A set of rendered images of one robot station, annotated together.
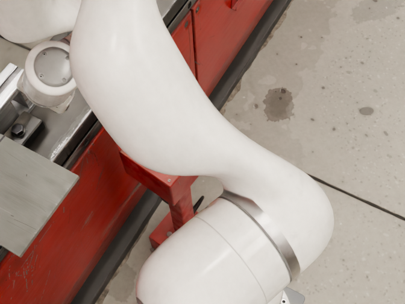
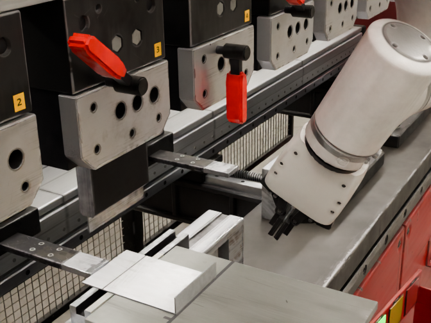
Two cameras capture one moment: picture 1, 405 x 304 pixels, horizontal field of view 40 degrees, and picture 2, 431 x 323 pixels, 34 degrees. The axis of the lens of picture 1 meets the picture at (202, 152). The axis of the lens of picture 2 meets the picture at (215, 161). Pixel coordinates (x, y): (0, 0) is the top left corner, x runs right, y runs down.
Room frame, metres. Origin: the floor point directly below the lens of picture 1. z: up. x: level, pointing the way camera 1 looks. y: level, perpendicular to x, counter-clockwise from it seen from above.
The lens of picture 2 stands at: (-0.17, 0.44, 1.44)
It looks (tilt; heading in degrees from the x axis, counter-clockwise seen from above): 23 degrees down; 358
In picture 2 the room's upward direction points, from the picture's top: 1 degrees counter-clockwise
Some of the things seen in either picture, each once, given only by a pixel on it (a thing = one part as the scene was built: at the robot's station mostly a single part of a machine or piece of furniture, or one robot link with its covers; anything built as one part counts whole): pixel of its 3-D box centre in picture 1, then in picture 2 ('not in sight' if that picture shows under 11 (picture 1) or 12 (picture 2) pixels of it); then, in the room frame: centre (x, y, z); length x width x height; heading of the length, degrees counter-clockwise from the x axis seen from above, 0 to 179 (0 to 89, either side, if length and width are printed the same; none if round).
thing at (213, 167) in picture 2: not in sight; (164, 152); (0.91, 0.48, 1.01); 0.26 x 0.12 x 0.05; 57
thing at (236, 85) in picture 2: not in sight; (232, 84); (0.64, 0.38, 1.20); 0.04 x 0.02 x 0.10; 57
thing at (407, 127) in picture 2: not in sight; (406, 120); (1.36, -0.07, 0.89); 0.30 x 0.05 x 0.03; 147
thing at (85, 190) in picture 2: not in sight; (114, 176); (0.55, 0.52, 1.13); 0.10 x 0.02 x 0.10; 147
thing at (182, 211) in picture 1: (180, 201); not in sight; (0.67, 0.08, 0.39); 0.05 x 0.05 x 0.54; 50
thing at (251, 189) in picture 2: not in sight; (154, 177); (1.26, 0.51, 0.81); 0.64 x 0.08 x 0.14; 57
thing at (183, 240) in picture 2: not in sight; (135, 277); (0.57, 0.51, 0.98); 0.20 x 0.03 x 0.03; 147
